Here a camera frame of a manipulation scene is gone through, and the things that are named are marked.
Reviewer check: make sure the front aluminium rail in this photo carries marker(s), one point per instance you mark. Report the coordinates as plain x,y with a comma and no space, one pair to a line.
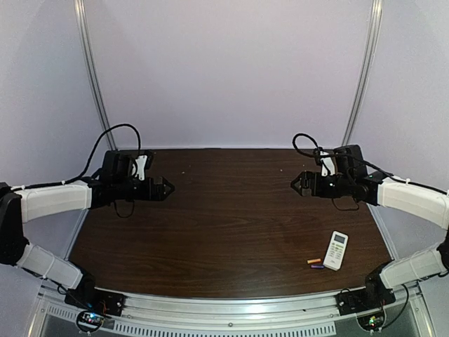
315,314

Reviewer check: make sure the aluminium corner post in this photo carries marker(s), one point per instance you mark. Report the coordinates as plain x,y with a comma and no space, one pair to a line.
81,18
374,26

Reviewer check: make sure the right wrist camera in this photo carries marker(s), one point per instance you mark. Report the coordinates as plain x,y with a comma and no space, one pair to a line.
325,162

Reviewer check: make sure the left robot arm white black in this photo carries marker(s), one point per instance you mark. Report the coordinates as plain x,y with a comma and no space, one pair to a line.
122,177

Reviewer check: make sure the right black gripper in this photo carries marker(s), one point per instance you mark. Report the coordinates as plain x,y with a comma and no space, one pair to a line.
309,184

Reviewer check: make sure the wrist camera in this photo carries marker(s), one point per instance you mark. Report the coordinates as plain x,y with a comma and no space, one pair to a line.
139,167
325,162

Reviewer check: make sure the white remote control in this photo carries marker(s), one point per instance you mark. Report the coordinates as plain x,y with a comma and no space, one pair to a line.
335,251

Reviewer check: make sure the left aluminium corner post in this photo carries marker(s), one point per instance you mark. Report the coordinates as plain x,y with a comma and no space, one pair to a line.
81,18

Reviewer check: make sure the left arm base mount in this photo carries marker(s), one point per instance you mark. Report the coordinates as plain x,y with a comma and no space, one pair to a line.
97,306

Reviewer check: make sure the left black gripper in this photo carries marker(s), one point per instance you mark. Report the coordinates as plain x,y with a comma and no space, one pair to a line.
156,187

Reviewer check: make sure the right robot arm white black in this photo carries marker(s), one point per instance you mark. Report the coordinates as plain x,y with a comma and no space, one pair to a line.
344,173

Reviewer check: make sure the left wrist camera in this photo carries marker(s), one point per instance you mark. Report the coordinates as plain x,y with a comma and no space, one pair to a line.
139,167

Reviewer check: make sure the orange AAA battery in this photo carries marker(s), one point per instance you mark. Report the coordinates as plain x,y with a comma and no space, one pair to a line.
314,262

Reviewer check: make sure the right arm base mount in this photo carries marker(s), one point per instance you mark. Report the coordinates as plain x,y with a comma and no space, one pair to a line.
367,303

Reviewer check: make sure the right aluminium corner post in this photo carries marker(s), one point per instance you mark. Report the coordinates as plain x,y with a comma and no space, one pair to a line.
374,26

